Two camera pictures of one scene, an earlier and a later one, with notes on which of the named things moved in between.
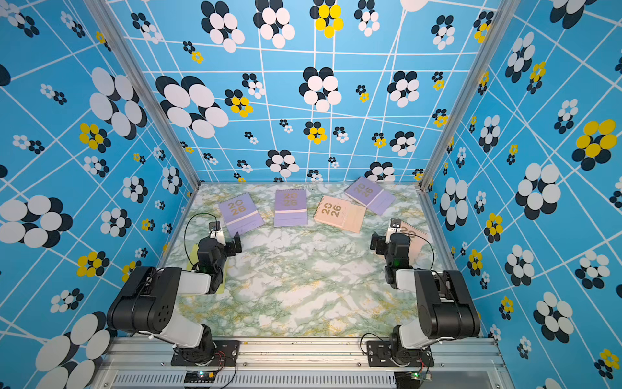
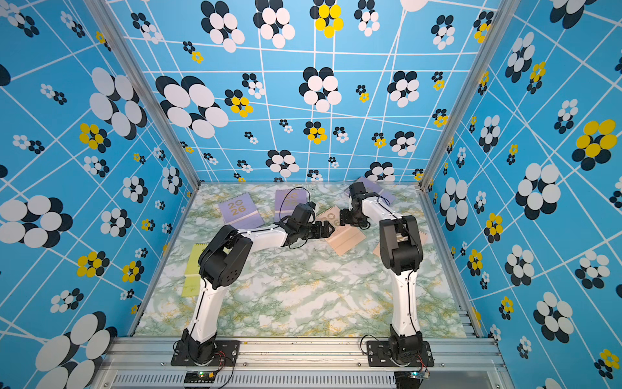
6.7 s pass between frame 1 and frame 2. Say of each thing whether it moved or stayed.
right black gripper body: moved
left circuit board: stayed
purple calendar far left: stayed
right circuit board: stayed
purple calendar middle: stayed
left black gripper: moved
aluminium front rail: stayed
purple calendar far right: stayed
